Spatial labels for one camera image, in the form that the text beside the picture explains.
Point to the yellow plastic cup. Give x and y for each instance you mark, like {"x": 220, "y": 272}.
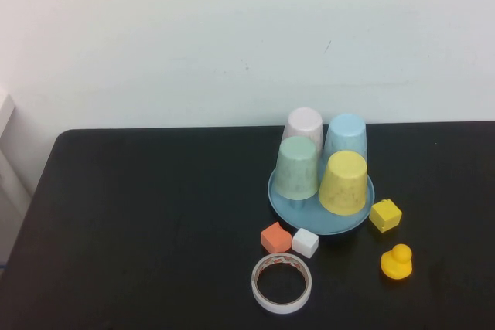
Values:
{"x": 344, "y": 187}

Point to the blue cup stand tray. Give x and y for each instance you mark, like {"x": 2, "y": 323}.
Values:
{"x": 309, "y": 222}

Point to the light blue plastic cup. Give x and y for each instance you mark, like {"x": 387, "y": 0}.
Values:
{"x": 346, "y": 133}

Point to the white cube block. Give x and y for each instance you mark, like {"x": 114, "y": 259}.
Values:
{"x": 305, "y": 243}

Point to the white tape roll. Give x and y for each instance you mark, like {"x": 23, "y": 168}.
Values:
{"x": 282, "y": 308}

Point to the pink plastic cup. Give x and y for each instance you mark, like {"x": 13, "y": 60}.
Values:
{"x": 305, "y": 123}

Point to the yellow rubber duck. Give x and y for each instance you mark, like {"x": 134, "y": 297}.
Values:
{"x": 396, "y": 266}

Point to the green plastic cup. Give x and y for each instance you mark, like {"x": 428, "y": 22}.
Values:
{"x": 298, "y": 171}

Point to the yellow cube block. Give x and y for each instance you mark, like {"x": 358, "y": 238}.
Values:
{"x": 385, "y": 216}

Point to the orange cube block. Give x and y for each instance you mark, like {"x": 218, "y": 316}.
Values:
{"x": 275, "y": 239}

